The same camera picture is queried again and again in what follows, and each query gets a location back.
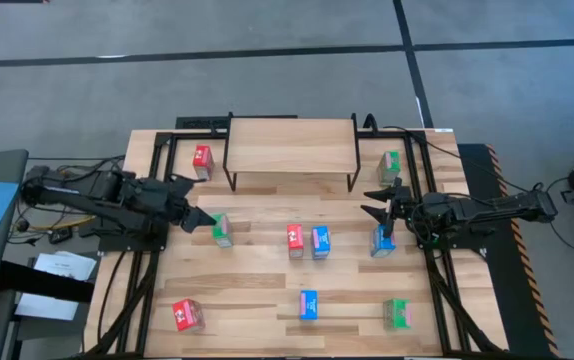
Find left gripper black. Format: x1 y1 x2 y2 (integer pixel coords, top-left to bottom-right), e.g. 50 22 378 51
136 174 218 236

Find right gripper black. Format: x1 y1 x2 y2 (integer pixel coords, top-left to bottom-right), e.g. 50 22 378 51
360 178 426 240

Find green Apple Jacks cereal box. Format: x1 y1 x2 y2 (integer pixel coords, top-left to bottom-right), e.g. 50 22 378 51
210 212 235 250
382 297 413 332
376 149 402 187

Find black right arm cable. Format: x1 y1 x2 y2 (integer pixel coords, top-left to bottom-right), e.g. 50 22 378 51
363 113 543 194

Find black power adapter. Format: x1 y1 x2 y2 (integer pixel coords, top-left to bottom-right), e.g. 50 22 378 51
48 226 74 245

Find black bar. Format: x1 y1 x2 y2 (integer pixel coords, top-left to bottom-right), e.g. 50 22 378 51
0 260 96 304

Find black perforated strip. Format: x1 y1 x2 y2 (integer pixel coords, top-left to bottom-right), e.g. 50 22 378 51
175 114 298 131

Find blue Rice Krispies cereal box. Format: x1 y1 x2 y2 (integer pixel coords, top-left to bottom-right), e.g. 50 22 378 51
310 224 332 261
369 223 397 259
299 289 320 322

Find yellow cable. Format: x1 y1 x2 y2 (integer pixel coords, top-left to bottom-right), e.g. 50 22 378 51
14 215 96 234

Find black hazard-striped floor mat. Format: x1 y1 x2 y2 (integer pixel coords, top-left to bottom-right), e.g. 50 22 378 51
456 143 561 359

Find red Froot Loops cereal box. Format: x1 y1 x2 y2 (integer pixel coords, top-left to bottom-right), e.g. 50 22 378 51
191 144 216 182
171 298 207 334
286 223 306 260

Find white paper sheet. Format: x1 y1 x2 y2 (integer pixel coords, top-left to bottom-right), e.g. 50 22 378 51
14 293 79 322
33 251 98 282

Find black aluminium table frame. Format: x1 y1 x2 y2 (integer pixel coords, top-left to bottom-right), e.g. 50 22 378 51
69 127 511 360

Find wooden shelf with black legs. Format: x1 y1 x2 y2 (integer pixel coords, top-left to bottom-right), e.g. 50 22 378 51
222 112 362 194

